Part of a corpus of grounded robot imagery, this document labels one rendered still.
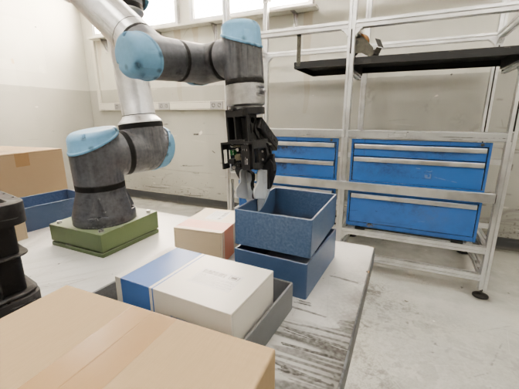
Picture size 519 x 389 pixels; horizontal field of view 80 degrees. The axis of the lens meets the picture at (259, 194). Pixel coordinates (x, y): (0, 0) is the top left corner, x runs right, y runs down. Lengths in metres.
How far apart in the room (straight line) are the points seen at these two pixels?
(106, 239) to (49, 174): 0.61
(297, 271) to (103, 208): 0.49
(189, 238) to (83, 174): 0.29
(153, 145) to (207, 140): 2.60
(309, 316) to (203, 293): 0.20
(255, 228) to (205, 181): 3.00
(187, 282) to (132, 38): 0.39
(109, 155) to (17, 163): 0.53
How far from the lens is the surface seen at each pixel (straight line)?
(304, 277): 0.57
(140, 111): 0.90
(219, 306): 0.41
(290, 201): 0.75
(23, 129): 4.21
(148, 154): 0.88
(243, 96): 0.60
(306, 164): 2.10
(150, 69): 0.59
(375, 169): 2.04
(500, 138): 2.04
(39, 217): 1.10
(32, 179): 1.34
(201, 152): 3.52
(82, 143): 0.82
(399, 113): 2.86
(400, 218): 2.10
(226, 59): 0.62
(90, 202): 0.84
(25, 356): 0.29
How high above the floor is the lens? 1.02
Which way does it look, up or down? 14 degrees down
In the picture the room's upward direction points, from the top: straight up
